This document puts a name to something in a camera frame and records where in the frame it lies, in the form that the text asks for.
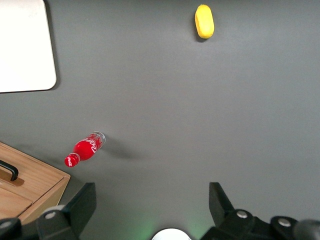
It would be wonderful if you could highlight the wooden lower drawer front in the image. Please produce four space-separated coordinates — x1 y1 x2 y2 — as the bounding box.
0 142 66 201

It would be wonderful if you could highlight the wooden upper drawer front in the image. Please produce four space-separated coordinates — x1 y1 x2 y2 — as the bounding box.
0 187 34 220

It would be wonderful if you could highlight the wooden drawer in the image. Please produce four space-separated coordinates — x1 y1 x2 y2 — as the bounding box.
0 142 66 201
0 187 34 220

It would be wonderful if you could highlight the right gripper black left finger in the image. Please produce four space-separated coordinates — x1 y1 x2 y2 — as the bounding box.
36 182 97 240

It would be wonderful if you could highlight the wooden drawer cabinet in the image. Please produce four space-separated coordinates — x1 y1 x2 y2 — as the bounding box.
0 141 72 226

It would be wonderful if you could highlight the small red cup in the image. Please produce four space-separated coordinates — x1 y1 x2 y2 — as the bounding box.
64 131 106 168

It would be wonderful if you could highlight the black lower drawer handle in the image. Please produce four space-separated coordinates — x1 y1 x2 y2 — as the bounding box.
0 159 20 182

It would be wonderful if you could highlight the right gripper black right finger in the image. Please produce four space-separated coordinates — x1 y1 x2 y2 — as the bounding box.
199 182 299 240

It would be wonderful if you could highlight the yellow lemon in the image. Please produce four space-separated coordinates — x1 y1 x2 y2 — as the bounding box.
194 3 215 40

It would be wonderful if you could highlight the white rectangular tray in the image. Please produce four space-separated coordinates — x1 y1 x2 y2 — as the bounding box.
0 0 58 94

